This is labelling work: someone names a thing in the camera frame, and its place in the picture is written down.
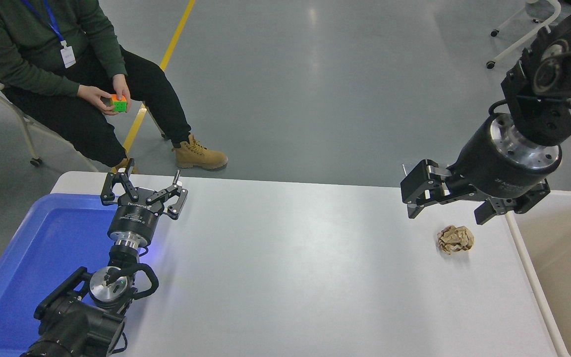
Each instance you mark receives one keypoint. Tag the person's left forearm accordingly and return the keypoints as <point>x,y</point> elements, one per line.
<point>114,54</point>

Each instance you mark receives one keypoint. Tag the tan paper ball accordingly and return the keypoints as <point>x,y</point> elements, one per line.
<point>455,240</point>

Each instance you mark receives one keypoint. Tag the clear floor plate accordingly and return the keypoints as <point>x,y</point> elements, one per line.
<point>406,167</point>

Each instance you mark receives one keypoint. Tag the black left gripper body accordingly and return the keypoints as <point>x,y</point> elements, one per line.
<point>134,223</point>

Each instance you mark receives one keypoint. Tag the blue plastic tray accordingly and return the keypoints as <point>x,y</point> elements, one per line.
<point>32,258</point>

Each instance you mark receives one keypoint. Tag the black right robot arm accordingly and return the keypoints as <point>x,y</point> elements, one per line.
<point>543,114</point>

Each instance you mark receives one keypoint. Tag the white id badge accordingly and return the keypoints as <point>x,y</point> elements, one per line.
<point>68,57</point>

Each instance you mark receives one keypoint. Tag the person's left hand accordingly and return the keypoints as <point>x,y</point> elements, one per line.
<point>122,85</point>

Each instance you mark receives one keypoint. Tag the seated person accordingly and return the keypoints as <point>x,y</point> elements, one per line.
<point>28,34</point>

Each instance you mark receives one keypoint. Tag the large pale bin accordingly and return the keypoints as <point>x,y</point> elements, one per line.
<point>568,263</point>

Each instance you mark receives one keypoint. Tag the person's right hand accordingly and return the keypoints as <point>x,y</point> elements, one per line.
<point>94,95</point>

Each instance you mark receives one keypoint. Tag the person's right forearm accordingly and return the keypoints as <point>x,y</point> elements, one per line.
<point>37,79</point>

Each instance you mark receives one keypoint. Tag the multicoloured puzzle cube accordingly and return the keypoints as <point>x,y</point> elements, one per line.
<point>119,104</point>

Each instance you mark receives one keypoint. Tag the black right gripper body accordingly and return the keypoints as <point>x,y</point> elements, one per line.
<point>484,168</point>

